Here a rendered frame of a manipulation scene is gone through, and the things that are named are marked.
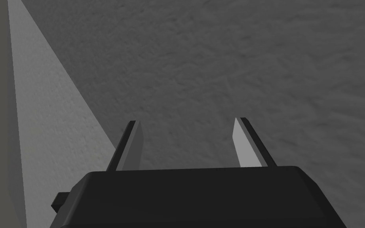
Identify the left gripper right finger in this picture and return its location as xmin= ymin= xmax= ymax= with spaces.
xmin=232 ymin=117 xmax=278 ymax=168

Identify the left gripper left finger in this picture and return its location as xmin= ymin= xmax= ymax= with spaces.
xmin=106 ymin=120 xmax=144 ymax=172

